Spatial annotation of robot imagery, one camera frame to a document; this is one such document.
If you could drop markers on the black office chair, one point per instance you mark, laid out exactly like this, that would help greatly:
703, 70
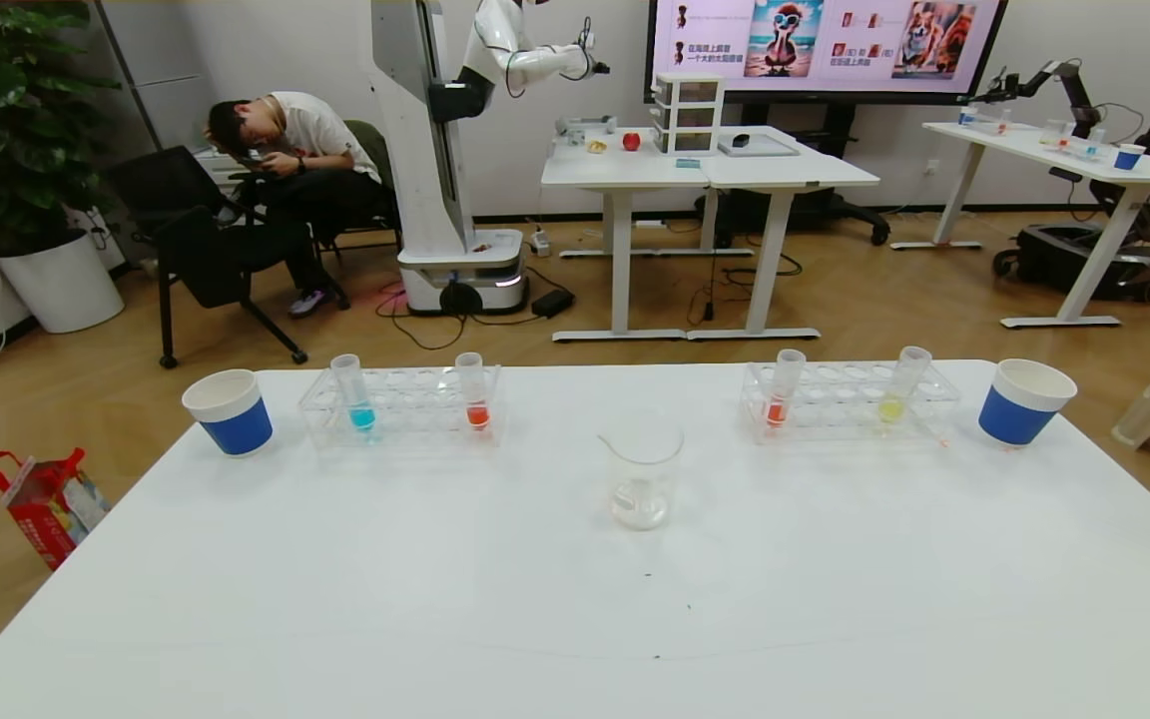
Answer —
206, 250

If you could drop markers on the red shopping bag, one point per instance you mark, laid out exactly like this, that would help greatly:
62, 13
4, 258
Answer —
46, 514

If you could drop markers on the black power adapter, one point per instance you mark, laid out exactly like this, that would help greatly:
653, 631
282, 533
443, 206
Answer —
553, 303

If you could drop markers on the large display screen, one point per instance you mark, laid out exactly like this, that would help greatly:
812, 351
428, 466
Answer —
825, 45

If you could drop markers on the clear acrylic test tube rack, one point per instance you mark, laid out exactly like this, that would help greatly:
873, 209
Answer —
835, 399
415, 399

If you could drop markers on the long white desk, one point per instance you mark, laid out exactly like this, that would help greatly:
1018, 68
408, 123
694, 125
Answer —
1034, 145

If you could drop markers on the clear grey desk box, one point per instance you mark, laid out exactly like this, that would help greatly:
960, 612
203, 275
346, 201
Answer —
585, 127

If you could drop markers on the white standing desk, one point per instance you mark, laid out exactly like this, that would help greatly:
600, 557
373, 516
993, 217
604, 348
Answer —
785, 172
620, 170

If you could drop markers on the blue pigment test tube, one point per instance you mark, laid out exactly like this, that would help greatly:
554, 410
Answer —
360, 414

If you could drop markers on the grey flat tray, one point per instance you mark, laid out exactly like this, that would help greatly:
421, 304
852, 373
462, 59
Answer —
770, 147

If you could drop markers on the red pigment test tube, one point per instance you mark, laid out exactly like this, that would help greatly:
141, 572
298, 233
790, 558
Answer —
777, 409
476, 412

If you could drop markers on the white wheeled robot body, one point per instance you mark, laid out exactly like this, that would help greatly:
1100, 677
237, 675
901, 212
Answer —
425, 150

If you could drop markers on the black background robot arm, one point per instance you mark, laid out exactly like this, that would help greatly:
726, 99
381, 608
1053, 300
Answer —
1074, 90

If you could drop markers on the olive green chair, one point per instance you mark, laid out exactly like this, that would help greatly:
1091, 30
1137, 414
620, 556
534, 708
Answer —
372, 145

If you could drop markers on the clear glass beaker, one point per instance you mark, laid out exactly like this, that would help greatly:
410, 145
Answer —
641, 504

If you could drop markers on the green leafy plant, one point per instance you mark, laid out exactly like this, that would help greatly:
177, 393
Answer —
6, 120

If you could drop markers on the white planter pot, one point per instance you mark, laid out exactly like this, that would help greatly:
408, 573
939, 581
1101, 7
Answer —
61, 285

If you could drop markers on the small blue cup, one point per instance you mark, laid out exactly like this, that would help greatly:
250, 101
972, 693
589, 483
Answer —
1129, 158

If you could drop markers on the yellow pigment test tube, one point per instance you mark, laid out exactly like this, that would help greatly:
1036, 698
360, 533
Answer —
892, 407

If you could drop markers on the seated person in white shirt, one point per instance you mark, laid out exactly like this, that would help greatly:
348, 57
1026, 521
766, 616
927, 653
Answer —
315, 130

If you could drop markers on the grey cabinet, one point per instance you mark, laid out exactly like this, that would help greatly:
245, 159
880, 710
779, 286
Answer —
151, 60

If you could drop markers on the white power strip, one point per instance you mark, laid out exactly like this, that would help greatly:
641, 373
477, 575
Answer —
540, 243

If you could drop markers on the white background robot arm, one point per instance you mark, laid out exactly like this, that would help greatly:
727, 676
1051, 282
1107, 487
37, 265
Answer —
535, 62

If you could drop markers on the blue white paper cup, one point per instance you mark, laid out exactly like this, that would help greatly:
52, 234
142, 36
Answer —
1019, 414
236, 424

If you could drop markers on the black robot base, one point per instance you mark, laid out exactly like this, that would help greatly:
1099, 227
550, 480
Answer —
1064, 260

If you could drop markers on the clear drawer organiser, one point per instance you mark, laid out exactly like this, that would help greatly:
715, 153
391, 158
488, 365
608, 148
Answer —
687, 115

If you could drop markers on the black screen stand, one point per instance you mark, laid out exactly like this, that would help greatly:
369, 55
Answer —
840, 115

